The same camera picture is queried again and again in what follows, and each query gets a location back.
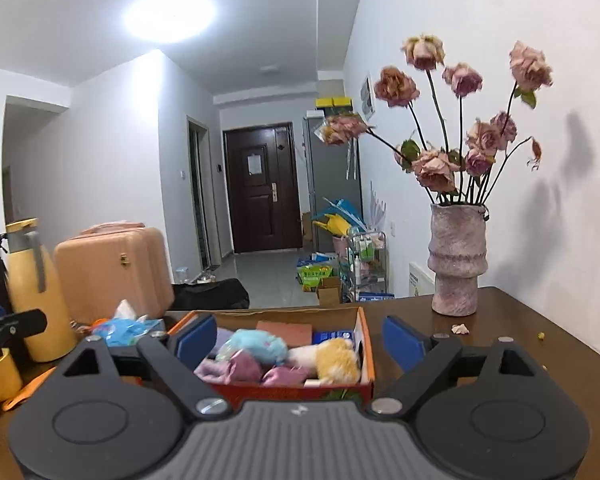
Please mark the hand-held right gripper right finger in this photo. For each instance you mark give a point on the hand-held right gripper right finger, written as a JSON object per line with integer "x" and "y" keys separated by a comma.
{"x": 402, "y": 340}

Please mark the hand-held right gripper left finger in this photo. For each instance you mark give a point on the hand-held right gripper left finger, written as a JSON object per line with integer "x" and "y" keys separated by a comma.
{"x": 197, "y": 337}

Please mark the lavender cloth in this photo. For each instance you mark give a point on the lavender cloth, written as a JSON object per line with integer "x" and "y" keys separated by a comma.
{"x": 212, "y": 370}

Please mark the red cardboard box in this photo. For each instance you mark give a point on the red cardboard box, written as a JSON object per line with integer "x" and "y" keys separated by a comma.
{"x": 365, "y": 355}

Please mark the pink plush toy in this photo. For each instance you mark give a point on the pink plush toy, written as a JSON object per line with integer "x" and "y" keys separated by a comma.
{"x": 245, "y": 367}

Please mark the blue plush toy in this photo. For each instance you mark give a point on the blue plush toy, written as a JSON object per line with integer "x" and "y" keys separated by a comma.
{"x": 257, "y": 347}

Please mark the blue white tissue packet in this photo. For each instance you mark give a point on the blue white tissue packet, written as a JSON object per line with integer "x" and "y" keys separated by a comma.
{"x": 332, "y": 337}

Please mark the yellow white plush toy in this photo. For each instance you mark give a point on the yellow white plush toy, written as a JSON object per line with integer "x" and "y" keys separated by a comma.
{"x": 335, "y": 362}

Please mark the white sponge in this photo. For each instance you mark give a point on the white sponge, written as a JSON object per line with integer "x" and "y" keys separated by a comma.
{"x": 315, "y": 383}

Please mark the blue soft tissue pack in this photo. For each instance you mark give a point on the blue soft tissue pack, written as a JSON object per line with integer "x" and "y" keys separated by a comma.
{"x": 125, "y": 330}

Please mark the yellow thermos jug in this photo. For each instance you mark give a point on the yellow thermos jug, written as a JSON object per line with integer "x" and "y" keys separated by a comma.
{"x": 35, "y": 300}

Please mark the black duffel bag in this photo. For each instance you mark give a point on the black duffel bag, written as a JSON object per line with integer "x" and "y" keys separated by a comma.
{"x": 210, "y": 294}

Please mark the fallen rose petal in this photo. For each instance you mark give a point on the fallen rose petal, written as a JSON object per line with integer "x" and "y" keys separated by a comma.
{"x": 460, "y": 329}

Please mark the metal trolley cart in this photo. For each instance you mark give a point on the metal trolley cart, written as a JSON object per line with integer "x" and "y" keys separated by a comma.
{"x": 367, "y": 265}

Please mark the cardboard box on floor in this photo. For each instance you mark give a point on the cardboard box on floor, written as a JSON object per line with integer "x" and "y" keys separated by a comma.
{"x": 329, "y": 291}

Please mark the pink ribbed vase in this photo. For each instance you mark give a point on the pink ribbed vase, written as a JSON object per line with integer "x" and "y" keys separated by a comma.
{"x": 457, "y": 260}

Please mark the pink ribbed suitcase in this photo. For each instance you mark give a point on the pink ribbed suitcase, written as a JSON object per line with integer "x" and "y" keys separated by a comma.
{"x": 115, "y": 270}

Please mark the green yellow bag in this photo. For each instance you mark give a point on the green yellow bag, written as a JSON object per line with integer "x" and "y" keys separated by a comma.
{"x": 315, "y": 275}

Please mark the pale purple plastic rack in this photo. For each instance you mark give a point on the pale purple plastic rack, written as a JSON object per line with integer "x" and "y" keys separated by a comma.
{"x": 379, "y": 207}

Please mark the yellow watering can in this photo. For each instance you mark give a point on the yellow watering can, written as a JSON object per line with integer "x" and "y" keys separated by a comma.
{"x": 332, "y": 224}

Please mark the blue hangers bundle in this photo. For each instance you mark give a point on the blue hangers bundle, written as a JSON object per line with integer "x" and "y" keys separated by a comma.
{"x": 347, "y": 210}

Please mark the side room door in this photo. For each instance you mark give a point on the side room door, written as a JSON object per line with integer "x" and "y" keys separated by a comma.
{"x": 202, "y": 195}

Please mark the dark brown entrance door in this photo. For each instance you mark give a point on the dark brown entrance door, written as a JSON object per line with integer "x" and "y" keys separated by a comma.
{"x": 262, "y": 195}

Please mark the grey refrigerator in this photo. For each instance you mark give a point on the grey refrigerator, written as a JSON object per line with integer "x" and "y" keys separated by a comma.
{"x": 330, "y": 185}

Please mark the dried pink roses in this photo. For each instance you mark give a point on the dried pink roses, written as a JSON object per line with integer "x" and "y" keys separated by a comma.
{"x": 437, "y": 167}

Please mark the yellow box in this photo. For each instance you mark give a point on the yellow box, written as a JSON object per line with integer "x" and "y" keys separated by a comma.
{"x": 334, "y": 102}

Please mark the round ceiling lamp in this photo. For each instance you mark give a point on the round ceiling lamp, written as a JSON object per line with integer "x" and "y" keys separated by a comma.
{"x": 170, "y": 10}

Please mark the wall picture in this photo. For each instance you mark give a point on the wall picture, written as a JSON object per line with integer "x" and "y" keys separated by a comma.
{"x": 367, "y": 97}

